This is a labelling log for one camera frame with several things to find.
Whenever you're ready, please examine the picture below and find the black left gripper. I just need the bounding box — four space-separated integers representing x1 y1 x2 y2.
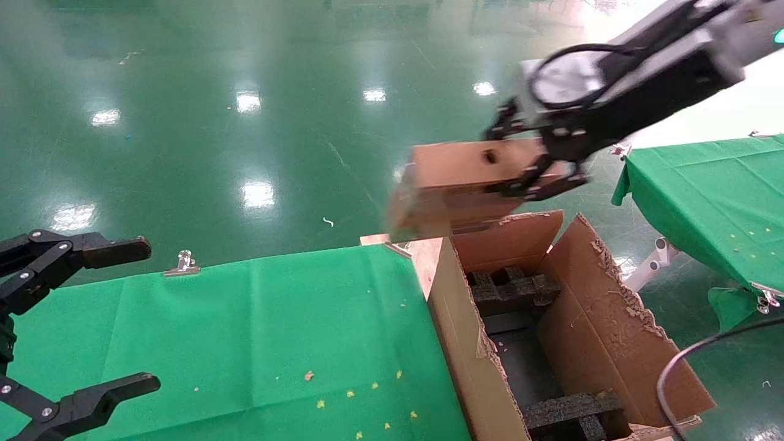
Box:
0 230 161 441

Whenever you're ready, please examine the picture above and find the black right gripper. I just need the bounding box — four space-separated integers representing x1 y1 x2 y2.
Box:
484 28 745 202

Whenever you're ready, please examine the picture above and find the small brown cardboard box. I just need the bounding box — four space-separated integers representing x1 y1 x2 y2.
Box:
389 138 571 243

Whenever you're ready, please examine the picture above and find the large open cardboard carton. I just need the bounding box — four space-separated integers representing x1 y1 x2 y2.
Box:
423 210 717 441

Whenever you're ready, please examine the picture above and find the large green tablecloth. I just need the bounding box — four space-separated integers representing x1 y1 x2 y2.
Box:
0 244 472 441

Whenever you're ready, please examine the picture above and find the black foam insert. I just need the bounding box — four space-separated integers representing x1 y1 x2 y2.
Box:
467 265 562 317
521 392 627 441

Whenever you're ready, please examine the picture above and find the white table leg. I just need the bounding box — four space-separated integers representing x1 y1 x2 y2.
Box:
625 237 680 293

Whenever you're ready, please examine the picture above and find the green cloth on side table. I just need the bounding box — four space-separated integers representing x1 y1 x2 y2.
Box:
611 135 784 333

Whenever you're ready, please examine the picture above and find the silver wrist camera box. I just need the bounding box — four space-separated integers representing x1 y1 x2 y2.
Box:
519 56 614 124

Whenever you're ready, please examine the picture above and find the black camera cable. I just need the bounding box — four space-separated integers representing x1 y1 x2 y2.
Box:
530 43 784 441

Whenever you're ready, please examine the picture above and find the silver camera mounting bracket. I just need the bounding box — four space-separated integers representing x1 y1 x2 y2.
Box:
612 0 736 48

